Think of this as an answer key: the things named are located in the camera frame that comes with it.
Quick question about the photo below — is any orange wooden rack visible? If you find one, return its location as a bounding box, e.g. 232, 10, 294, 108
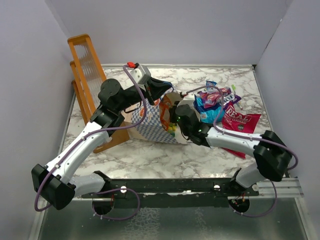
67, 33, 131, 154

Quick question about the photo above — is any blue checkered paper bag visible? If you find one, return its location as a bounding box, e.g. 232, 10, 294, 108
122, 90, 188, 145

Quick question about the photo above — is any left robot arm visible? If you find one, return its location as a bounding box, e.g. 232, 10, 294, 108
31, 77, 172, 210

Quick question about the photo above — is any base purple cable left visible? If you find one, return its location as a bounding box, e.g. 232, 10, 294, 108
91, 187, 142, 222

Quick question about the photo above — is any green fruit candy bag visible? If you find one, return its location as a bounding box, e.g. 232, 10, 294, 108
164, 122, 178, 137

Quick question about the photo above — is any small blue candy packet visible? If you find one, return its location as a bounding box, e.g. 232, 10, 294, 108
205, 80, 217, 92

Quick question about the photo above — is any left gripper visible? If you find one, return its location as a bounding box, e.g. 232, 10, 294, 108
115, 76, 173, 113

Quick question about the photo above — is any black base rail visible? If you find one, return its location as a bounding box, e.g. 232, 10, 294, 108
82, 171, 259, 209

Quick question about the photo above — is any blue cookie snack pack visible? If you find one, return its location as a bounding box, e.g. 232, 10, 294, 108
193, 96, 222, 124

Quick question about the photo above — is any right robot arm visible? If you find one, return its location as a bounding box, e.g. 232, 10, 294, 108
169, 104, 293, 196

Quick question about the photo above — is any red chips bag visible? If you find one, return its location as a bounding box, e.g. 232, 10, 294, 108
219, 104, 262, 160

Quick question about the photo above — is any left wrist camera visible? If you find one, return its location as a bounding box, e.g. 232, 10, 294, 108
126, 62, 151, 87

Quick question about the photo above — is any purple berries candy bag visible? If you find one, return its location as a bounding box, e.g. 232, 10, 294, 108
197, 87, 222, 109

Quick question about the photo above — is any orange candy bag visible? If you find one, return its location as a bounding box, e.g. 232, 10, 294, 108
159, 97, 172, 129

